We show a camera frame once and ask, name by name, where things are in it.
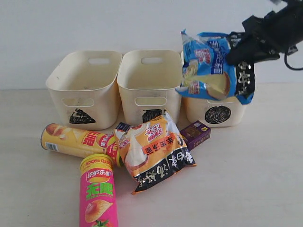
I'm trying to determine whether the white and blue small box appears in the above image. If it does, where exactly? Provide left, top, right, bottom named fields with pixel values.
left=115, top=122, right=132, bottom=132

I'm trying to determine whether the cream bin square mark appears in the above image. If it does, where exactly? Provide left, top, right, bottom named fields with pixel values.
left=117, top=49, right=185, bottom=130

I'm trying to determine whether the cream bin triangle mark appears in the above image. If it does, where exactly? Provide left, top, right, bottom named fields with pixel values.
left=45, top=51, right=123, bottom=130

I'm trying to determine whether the yellow Lay's chips can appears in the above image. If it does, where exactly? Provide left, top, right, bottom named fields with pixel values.
left=40, top=123, right=123, bottom=167

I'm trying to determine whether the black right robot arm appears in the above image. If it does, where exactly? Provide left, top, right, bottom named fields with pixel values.
left=226, top=0, right=303, bottom=65

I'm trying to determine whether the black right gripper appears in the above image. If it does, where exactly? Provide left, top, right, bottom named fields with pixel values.
left=227, top=11, right=288, bottom=65

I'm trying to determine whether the purple small box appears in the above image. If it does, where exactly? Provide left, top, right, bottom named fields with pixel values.
left=180, top=121, right=211, bottom=151

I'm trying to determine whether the orange instant noodle bag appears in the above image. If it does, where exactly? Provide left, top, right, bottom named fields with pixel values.
left=113, top=111, right=196, bottom=194

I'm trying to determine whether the blue instant noodle bag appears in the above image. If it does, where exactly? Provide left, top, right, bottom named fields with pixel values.
left=176, top=30, right=255, bottom=105

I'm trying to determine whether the cream bin circle mark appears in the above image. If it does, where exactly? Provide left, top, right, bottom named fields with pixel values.
left=180, top=51, right=249, bottom=128

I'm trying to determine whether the pink Lay's chips can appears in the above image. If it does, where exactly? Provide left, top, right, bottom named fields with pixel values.
left=79, top=154, right=119, bottom=227

